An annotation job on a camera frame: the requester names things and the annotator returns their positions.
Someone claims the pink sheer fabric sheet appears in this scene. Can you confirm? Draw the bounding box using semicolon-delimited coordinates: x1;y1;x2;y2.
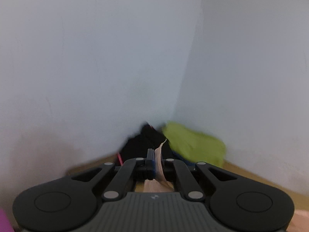
143;140;308;231

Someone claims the pile of colourful clothes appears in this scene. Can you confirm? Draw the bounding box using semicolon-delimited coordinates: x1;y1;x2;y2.
0;210;14;232

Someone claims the green folded garment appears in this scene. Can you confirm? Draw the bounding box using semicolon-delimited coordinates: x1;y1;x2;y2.
162;122;226;168

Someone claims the blue folded garment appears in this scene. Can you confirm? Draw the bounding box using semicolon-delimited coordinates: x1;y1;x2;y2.
172;151;195;166

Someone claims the black garment with pink trim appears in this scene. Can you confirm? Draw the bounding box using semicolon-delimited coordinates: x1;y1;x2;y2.
115;124;166;166

